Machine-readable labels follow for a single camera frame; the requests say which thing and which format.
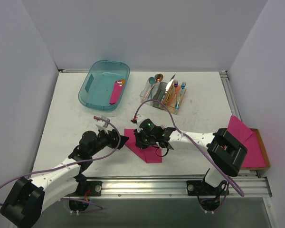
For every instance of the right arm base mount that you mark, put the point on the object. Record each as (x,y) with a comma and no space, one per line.
(202,189)

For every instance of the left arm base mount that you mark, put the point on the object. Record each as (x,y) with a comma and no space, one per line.
(89,188)

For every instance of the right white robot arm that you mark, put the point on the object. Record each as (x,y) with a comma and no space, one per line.
(226,153)

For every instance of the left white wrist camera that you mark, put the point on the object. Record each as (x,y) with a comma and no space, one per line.
(102,123)

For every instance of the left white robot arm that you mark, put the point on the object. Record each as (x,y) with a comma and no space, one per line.
(28,198)

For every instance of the copper spoon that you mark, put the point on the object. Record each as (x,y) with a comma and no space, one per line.
(159,78)

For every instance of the rolled pink napkin bundle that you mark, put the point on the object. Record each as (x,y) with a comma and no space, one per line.
(117,90)

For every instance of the teal plastic bin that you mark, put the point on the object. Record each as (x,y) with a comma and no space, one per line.
(97,87)

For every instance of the brown napkin tray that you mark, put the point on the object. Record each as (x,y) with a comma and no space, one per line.
(259,152)

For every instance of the blue iridescent fork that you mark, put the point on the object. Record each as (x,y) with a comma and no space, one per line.
(179,100)

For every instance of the aluminium frame rail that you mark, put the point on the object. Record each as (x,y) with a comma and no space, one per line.
(143,187)

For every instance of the pink napkin stack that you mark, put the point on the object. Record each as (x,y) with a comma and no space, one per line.
(249,147)

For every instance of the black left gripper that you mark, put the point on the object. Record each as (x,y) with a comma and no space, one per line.
(114,138)

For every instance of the silver knife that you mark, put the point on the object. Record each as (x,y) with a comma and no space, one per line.
(168,87)

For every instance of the orange fork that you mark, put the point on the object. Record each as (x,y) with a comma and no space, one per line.
(175,96)

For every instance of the clear acrylic utensil organizer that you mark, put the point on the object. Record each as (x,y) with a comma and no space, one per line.
(170,94)

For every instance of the purple fork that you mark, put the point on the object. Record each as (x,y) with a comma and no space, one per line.
(176,86)

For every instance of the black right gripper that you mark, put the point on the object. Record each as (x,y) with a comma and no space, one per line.
(139,140)

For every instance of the teal spoon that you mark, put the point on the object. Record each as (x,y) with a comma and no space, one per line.
(152,82)

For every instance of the pink paper napkin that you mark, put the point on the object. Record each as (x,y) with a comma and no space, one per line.
(149,155)

